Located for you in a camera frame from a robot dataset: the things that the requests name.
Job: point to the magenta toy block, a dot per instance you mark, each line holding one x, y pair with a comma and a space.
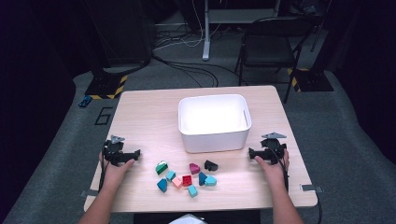
195, 169

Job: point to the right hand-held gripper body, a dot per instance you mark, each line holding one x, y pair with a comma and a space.
274, 151

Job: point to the teal rectangular toy block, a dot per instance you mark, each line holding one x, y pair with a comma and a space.
192, 191

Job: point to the small teal toy block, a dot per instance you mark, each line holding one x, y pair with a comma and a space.
170, 176

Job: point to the white plastic bin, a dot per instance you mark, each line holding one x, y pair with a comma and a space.
214, 143

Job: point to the light teal rounded toy block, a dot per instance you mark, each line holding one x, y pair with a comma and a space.
210, 181

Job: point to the black folding chair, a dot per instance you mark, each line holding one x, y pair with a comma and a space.
267, 49

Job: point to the person's white shirt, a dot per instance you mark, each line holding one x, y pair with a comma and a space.
186, 220

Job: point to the grey tape strip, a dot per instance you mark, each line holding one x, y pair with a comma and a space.
87, 193
311, 188

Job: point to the pink toy block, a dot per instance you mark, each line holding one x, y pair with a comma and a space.
177, 182

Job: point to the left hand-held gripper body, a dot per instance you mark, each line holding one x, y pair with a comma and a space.
113, 154

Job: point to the red toy block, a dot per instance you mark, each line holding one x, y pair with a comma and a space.
187, 180

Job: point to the green toy block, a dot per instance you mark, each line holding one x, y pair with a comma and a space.
162, 169

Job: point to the white desk frame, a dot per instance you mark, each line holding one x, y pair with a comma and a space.
206, 37

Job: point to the black yellow striped base plate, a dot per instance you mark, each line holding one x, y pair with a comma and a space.
104, 85
311, 81

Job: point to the black toy block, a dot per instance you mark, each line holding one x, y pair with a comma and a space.
211, 165

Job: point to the dark blue toy block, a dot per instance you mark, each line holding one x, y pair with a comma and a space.
202, 179

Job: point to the large black cabinet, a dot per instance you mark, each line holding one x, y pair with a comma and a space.
124, 31

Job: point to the person's right hand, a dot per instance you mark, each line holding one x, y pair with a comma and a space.
274, 172

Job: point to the person's left hand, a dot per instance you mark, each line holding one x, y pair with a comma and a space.
113, 174

